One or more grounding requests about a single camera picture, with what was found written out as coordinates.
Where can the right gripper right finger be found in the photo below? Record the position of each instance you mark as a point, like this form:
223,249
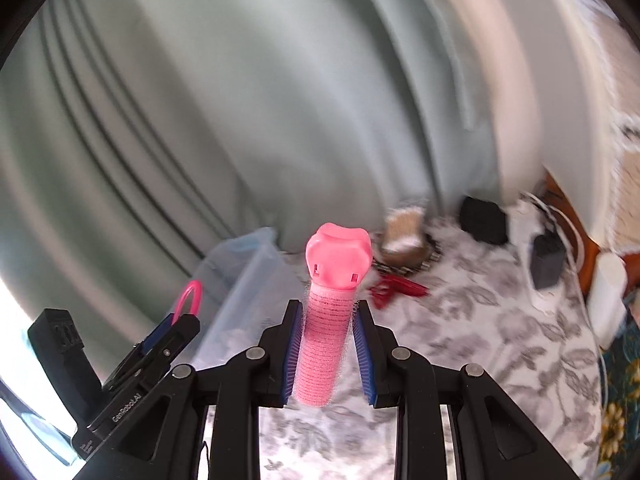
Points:
449,417

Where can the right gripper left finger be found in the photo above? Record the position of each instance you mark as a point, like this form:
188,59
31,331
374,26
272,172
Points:
162,436

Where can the pink round mirror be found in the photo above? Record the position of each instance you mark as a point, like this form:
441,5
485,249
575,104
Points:
189,301

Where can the floral grey white blanket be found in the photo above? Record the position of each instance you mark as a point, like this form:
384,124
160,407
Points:
478,311

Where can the clear plastic storage bin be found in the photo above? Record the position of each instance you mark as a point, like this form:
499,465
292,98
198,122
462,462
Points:
247,284

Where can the dark red hair claw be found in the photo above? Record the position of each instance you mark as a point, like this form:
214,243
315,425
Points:
389,286

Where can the black power adapter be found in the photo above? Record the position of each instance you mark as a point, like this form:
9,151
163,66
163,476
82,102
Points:
546,260

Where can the black clover headband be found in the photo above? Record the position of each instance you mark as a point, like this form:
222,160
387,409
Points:
434,257

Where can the brown tape roll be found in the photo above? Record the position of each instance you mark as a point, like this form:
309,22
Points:
408,250

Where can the black box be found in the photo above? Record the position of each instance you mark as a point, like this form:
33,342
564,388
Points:
485,221

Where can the bag of cotton swabs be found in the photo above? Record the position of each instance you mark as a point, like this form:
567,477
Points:
404,221

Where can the pale green curtain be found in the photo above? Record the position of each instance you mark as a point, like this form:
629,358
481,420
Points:
136,135

